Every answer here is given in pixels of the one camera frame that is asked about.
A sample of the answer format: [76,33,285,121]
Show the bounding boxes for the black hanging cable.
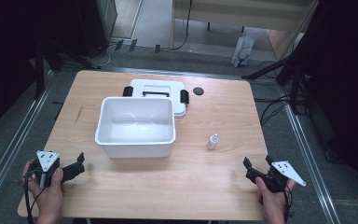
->
[170,0,194,51]

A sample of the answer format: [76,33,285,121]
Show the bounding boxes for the white paper bag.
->
[230,35,255,69]

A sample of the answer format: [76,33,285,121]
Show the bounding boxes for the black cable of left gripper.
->
[21,169,46,224]

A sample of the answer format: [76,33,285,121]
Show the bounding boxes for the metal floor rail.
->
[278,85,343,224]
[0,70,56,217]

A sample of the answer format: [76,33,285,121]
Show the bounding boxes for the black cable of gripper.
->
[282,185,295,224]
[21,169,46,224]

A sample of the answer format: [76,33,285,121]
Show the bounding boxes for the white lid with black clips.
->
[122,78,190,119]

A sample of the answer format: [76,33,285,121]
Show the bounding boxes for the white floor cable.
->
[95,43,114,68]

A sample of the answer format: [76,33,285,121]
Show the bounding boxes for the person's right hand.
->
[255,176,296,217]

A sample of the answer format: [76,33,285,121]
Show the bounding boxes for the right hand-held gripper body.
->
[244,160,308,193]

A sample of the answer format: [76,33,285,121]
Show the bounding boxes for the small white dropper bottle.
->
[207,133,220,151]

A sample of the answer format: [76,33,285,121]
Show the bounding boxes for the black floor cables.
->
[255,60,309,126]

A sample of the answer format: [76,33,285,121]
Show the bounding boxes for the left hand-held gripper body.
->
[27,150,76,189]

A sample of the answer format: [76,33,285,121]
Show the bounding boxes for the person's left hand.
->
[21,160,65,217]

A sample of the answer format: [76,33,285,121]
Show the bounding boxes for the light wooden furniture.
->
[170,0,320,61]

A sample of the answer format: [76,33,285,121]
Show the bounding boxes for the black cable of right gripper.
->
[282,185,295,224]

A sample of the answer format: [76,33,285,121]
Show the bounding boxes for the white plastic storage box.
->
[94,96,177,160]

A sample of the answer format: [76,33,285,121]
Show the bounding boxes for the black metal stand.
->
[241,18,324,116]
[33,38,63,101]

